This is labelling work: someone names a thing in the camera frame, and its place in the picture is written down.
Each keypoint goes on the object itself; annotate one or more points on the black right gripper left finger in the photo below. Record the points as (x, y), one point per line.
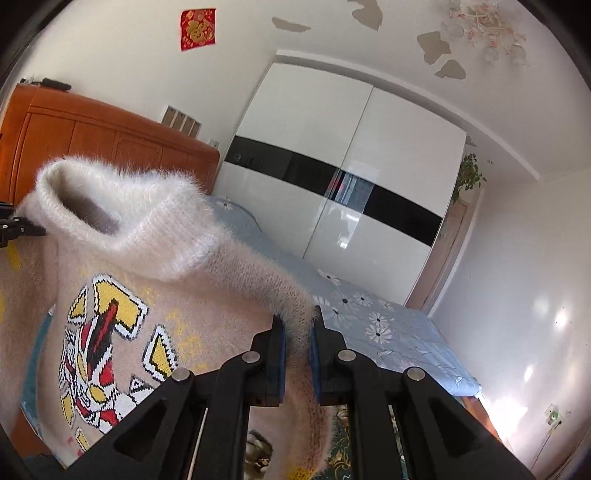
(193, 427)

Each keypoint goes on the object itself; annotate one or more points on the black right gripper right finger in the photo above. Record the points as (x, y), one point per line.
(404, 425)

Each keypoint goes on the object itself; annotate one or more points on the fuzzy cream patterned sweater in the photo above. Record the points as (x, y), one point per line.
(71, 375)

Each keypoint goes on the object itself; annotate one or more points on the blue floral bed sheet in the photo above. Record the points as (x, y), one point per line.
(369, 318)

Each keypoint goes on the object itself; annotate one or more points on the wooden door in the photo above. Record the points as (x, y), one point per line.
(444, 253)

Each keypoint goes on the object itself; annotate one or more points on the green potted plant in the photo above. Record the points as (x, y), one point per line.
(469, 176)

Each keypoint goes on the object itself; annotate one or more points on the white black striped wardrobe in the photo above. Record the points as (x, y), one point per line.
(353, 179)

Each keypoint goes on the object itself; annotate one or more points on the orange wooden headboard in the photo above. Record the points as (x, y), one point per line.
(41, 124)

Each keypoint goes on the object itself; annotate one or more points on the black remote on headboard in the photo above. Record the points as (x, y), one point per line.
(47, 83)

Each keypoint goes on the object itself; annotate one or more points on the floral ceiling lamp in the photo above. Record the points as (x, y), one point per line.
(491, 27)

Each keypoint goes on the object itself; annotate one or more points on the white wall socket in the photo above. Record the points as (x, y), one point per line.
(553, 417)

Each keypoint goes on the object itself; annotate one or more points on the red fu wall decoration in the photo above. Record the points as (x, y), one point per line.
(197, 28)

